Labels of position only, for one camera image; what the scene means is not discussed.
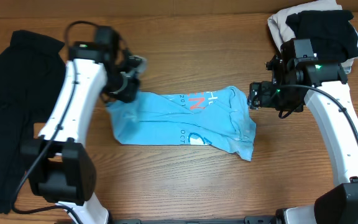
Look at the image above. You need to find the folded beige t-shirt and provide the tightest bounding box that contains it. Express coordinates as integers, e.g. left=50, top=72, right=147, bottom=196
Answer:
left=267, top=0, right=358, bottom=74

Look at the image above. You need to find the black t-shirt on left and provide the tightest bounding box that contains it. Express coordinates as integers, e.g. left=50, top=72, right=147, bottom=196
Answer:
left=0, top=30, right=65, bottom=213

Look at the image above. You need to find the light blue t-shirt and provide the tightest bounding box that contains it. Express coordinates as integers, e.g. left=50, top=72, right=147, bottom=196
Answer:
left=106, top=86, right=256, bottom=161

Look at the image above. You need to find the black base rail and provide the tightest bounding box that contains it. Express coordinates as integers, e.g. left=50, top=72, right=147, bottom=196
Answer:
left=109, top=208, right=286, bottom=224

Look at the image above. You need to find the folded black t-shirt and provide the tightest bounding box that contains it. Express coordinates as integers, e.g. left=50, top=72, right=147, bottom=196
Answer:
left=286, top=10, right=358, bottom=63

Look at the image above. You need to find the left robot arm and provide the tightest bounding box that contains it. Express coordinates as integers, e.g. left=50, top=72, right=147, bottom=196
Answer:
left=21, top=42, right=147, bottom=223

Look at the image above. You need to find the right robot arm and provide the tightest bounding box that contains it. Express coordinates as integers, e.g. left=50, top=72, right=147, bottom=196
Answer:
left=249, top=59, right=358, bottom=223

